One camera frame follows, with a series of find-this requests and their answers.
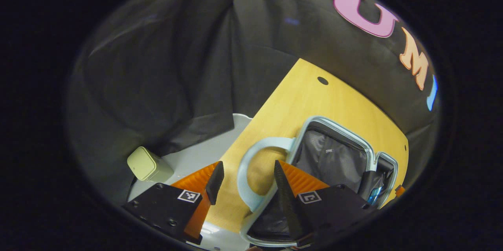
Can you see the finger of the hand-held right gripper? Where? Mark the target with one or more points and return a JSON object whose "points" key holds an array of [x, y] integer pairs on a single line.
{"points": [[399, 191]]}

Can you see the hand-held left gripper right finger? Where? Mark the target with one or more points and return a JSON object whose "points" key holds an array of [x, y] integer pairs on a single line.
{"points": [[285, 200]]}

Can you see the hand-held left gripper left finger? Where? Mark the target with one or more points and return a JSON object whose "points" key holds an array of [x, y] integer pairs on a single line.
{"points": [[215, 182]]}

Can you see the blue translucent bottle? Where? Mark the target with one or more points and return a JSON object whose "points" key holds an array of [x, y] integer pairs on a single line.
{"points": [[374, 196]]}

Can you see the light blue suitcase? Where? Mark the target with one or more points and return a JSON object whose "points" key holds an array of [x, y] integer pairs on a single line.
{"points": [[330, 156]]}

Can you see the pale green square bin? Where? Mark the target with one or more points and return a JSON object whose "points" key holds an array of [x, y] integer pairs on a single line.
{"points": [[149, 164]]}

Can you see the black backdrop cloth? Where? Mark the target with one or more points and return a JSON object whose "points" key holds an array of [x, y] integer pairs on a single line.
{"points": [[177, 66]]}

